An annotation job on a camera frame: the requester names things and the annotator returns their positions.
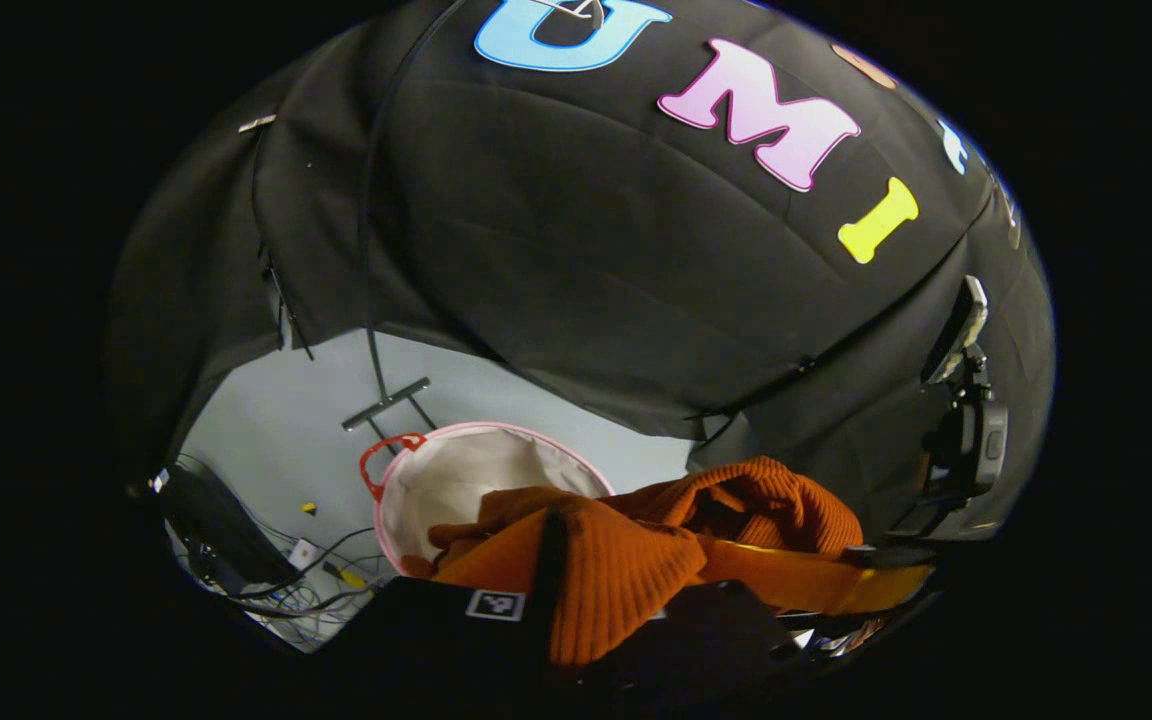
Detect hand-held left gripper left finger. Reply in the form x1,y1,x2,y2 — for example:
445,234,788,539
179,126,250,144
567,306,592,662
331,507,569,696

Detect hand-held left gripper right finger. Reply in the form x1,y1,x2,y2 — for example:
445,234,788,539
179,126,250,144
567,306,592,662
576,578,812,706

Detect orange corduroy jacket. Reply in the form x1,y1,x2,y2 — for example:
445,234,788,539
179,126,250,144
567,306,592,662
401,456,865,669

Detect white laundry hamper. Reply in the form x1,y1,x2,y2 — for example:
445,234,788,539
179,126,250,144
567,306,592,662
359,420,618,581

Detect black clothes rack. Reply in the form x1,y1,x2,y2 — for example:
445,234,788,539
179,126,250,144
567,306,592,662
341,0,467,433

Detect black backdrop cloth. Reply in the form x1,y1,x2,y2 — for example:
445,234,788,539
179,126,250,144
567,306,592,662
106,0,1057,561

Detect black box device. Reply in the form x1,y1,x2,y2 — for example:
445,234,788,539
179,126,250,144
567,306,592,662
154,462,303,598

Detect tangle of cables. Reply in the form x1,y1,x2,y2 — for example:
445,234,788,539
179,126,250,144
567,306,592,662
168,455,399,653

